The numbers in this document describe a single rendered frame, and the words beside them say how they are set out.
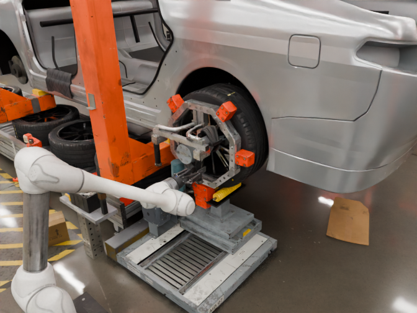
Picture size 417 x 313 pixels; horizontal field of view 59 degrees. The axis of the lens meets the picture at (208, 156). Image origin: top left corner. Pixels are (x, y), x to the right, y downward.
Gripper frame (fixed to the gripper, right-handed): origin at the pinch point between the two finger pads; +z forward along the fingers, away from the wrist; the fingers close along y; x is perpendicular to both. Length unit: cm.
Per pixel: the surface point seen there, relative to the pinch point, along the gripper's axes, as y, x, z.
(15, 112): -253, -23, 9
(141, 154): -62, -14, 10
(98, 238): -73, -68, -28
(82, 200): -68, -30, -37
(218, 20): -13, 75, 36
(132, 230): -63, -70, -5
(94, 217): -58, -38, -37
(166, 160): -60, -26, 31
